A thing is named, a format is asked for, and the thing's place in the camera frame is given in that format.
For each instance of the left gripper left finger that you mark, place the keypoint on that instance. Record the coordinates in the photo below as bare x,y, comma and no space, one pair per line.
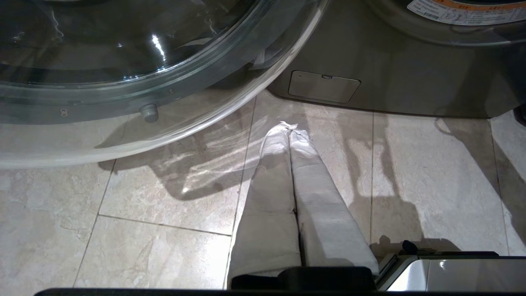
267,213

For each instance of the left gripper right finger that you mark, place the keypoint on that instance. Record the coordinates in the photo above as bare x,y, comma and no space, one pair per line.
328,222

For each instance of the washing machine filter flap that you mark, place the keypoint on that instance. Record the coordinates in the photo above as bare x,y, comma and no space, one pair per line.
324,86

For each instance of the grey washing machine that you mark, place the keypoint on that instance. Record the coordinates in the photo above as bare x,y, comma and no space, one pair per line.
411,70

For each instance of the glass washing machine door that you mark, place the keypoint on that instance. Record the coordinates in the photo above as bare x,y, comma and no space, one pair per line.
123,74

